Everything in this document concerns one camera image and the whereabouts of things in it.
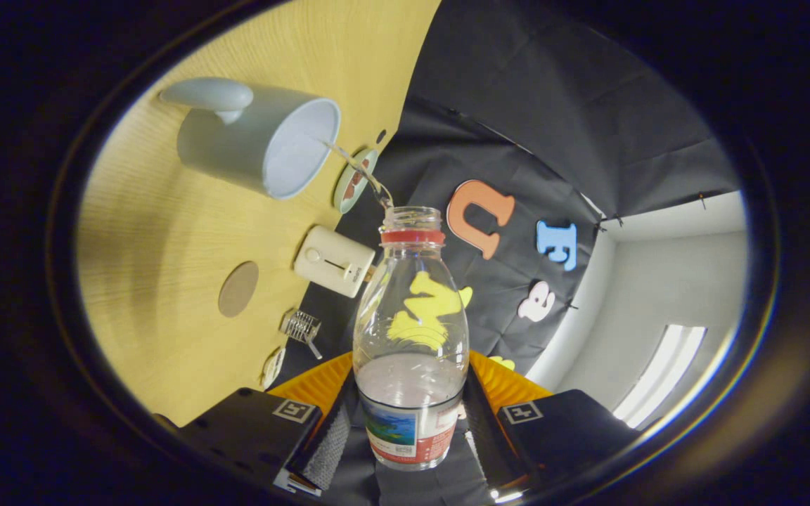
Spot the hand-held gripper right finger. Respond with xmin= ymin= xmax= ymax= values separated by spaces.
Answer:
xmin=463 ymin=349 xmax=641 ymax=503

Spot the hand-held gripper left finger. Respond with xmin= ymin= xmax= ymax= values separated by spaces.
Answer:
xmin=155 ymin=351 xmax=360 ymax=498

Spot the clear plastic juice bottle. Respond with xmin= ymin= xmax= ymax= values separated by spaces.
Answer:
xmin=352 ymin=206 xmax=471 ymax=472

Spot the round brown coaster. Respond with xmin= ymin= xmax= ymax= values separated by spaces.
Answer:
xmin=218 ymin=261 xmax=260 ymax=318

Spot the white cup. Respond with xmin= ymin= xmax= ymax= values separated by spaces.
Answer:
xmin=159 ymin=77 xmax=342 ymax=200

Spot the white seasoning dish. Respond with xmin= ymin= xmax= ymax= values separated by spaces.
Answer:
xmin=262 ymin=346 xmax=287 ymax=391

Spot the large ceiling light panel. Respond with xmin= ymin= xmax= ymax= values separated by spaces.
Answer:
xmin=612 ymin=324 xmax=708 ymax=430

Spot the white toaster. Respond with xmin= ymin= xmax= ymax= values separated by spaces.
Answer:
xmin=293 ymin=225 xmax=376 ymax=299

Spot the pale green plate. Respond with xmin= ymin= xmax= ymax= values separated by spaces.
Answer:
xmin=333 ymin=148 xmax=380 ymax=214

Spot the wooden table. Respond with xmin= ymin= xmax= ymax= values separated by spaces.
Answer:
xmin=76 ymin=0 xmax=442 ymax=428

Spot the metal wire basket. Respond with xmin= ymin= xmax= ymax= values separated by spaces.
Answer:
xmin=279 ymin=309 xmax=323 ymax=349

